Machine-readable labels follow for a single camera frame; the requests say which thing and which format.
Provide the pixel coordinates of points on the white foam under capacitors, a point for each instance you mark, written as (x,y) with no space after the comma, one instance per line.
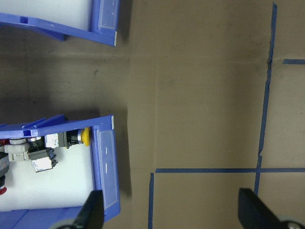
(47,12)

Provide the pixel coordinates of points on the blue bin with buttons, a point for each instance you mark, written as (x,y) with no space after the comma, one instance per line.
(59,125)

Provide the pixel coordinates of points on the black white selector switch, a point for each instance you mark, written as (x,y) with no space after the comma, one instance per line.
(39,152)

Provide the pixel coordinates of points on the red black push button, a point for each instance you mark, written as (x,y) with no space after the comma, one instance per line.
(3,142)

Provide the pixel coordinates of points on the pile of push-button switches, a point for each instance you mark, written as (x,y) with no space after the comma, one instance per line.
(59,186)

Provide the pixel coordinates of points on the white push button switch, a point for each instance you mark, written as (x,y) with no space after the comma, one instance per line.
(16,151)

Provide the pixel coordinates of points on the blue bin with capacitors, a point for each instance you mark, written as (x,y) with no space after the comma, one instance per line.
(71,29)

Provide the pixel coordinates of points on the red mushroom push button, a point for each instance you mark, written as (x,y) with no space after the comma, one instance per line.
(2,190)

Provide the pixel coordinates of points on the yellow push button switch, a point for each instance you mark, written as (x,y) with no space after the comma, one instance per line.
(85,137)

